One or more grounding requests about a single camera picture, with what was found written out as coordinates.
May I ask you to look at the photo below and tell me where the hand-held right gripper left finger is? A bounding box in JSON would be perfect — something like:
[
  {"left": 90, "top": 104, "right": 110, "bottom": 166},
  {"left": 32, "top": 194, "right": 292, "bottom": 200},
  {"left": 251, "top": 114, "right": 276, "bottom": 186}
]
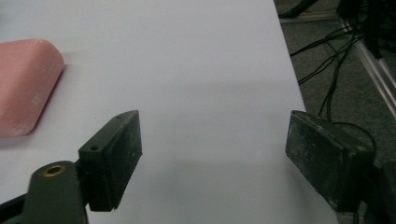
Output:
[{"left": 78, "top": 109, "right": 144, "bottom": 213}]

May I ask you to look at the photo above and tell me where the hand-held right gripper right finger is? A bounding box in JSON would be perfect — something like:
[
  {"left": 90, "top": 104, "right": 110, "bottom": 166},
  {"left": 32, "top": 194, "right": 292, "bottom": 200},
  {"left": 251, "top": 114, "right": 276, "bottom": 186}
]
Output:
[{"left": 285, "top": 109, "right": 376, "bottom": 214}]

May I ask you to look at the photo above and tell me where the pink rounded box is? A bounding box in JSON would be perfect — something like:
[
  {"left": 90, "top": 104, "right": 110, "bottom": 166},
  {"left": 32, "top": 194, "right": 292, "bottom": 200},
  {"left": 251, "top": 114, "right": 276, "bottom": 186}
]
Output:
[{"left": 0, "top": 37, "right": 65, "bottom": 139}]

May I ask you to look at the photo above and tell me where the black stand base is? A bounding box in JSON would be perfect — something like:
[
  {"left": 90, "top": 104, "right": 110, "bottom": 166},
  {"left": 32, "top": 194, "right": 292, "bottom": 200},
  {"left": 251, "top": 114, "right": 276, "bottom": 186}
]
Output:
[{"left": 335, "top": 0, "right": 396, "bottom": 60}]

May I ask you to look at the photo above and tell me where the black cable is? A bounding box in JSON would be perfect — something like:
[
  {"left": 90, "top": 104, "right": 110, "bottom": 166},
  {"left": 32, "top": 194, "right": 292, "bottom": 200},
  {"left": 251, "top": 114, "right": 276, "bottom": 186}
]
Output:
[
  {"left": 289, "top": 26, "right": 365, "bottom": 58},
  {"left": 318, "top": 34, "right": 359, "bottom": 123}
]

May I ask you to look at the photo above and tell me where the aluminium stand rail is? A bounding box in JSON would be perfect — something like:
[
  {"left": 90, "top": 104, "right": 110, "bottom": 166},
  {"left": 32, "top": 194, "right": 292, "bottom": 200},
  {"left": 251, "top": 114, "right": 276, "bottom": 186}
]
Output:
[{"left": 339, "top": 18, "right": 396, "bottom": 120}]

